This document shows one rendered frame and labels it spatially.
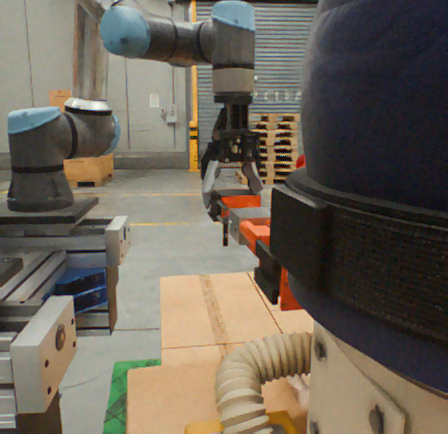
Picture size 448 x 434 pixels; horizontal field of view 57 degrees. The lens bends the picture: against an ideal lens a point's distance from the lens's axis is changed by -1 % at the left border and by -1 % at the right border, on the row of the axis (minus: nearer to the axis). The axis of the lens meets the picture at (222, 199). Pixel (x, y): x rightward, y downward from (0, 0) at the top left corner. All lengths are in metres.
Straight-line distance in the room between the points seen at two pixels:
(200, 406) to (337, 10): 0.41
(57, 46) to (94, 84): 9.73
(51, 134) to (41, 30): 9.97
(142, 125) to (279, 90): 3.38
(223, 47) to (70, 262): 0.60
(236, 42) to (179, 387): 0.53
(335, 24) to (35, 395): 0.51
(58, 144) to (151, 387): 0.67
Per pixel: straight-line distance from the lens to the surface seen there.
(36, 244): 1.05
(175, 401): 0.49
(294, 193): 0.18
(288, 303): 0.44
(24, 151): 1.02
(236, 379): 0.38
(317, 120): 0.18
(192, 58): 0.80
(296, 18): 10.60
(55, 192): 1.03
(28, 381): 0.57
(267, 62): 10.31
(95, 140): 1.08
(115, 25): 0.72
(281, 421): 0.43
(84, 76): 1.08
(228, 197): 0.75
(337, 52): 0.17
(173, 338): 1.42
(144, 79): 10.31
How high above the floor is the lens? 1.25
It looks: 11 degrees down
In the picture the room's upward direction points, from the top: straight up
